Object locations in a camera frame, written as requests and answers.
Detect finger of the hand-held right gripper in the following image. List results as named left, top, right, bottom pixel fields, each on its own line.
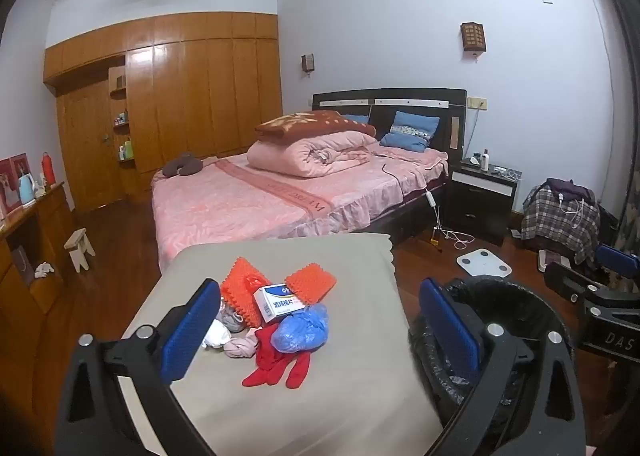
left=544, top=262, right=608, bottom=304
left=597, top=243, right=640, bottom=283

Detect air conditioner pipe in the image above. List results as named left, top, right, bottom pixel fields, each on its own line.
left=589, top=0, right=623, bottom=102

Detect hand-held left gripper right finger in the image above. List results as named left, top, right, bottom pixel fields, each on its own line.
left=419, top=277, right=588, bottom=456

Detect red photo frames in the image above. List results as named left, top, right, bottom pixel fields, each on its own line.
left=0, top=153, right=31, bottom=217

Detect orange spiky foam pad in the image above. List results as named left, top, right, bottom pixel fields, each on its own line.
left=220, top=257, right=273, bottom=329
left=286, top=262, right=337, bottom=307

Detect purple cloth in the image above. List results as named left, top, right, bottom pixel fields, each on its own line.
left=545, top=177, right=596, bottom=202

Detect folded pink quilt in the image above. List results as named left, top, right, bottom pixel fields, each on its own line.
left=247, top=129, right=378, bottom=179

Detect brown neck pillow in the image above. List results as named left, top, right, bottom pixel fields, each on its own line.
left=164, top=152, right=203, bottom=177

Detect white floor cable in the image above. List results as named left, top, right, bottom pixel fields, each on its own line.
left=435, top=229, right=475, bottom=251

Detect white and blue box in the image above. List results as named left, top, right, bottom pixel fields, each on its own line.
left=252, top=281, right=307, bottom=324

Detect grey sock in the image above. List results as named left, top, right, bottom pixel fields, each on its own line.
left=216, top=301, right=246, bottom=334

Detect large wooden wall lamp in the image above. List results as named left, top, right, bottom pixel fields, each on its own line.
left=460, top=22, right=486, bottom=57

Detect wooden sideboard cabinet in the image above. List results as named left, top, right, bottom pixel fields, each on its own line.
left=0, top=181, right=83, bottom=417

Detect black bag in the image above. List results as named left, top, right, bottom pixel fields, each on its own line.
left=597, top=206, right=621, bottom=242

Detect patterned curtain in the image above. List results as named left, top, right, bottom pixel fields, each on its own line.
left=597, top=0, right=640, bottom=287

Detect white scale with red top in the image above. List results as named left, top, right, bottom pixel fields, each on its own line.
left=537, top=249, right=568, bottom=272

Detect black bag lined bin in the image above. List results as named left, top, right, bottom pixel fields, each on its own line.
left=407, top=275, right=576, bottom=437

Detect dark nightstand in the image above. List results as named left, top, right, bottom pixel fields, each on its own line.
left=446, top=157, right=518, bottom=247

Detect light blue kettle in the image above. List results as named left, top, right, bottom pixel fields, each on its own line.
left=18, top=173, right=37, bottom=204

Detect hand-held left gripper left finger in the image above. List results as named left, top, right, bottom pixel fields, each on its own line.
left=55, top=279, right=222, bottom=456

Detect white tissue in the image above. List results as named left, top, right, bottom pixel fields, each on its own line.
left=202, top=319, right=232, bottom=349

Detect white wooden stool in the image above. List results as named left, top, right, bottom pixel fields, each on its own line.
left=64, top=229, right=97, bottom=273

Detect large blue pillow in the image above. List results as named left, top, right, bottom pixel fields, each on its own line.
left=380, top=111, right=441, bottom=153

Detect white charging cable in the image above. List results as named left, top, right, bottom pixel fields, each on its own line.
left=560, top=193, right=586, bottom=227

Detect blue plastic shoe covers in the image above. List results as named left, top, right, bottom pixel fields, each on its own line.
left=272, top=305, right=330, bottom=353

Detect plaid cloth covered chair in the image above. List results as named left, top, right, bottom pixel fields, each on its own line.
left=520, top=183, right=601, bottom=264

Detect brown patterned pillow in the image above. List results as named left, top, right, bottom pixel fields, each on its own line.
left=254, top=110, right=377, bottom=142

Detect beige cloth covered table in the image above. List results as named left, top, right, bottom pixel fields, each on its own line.
left=117, top=233, right=446, bottom=456

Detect white bathroom scale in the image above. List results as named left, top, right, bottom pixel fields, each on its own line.
left=456, top=249, right=512, bottom=279

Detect dark wooden bed frame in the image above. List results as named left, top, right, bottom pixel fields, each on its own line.
left=312, top=88, right=467, bottom=247

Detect pink cloth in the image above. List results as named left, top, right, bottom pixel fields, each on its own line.
left=223, top=331, right=261, bottom=359

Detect wooden wardrobe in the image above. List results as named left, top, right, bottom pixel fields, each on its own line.
left=42, top=11, right=279, bottom=214

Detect bed with pink bedding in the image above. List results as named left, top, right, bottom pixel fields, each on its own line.
left=151, top=143, right=449, bottom=272

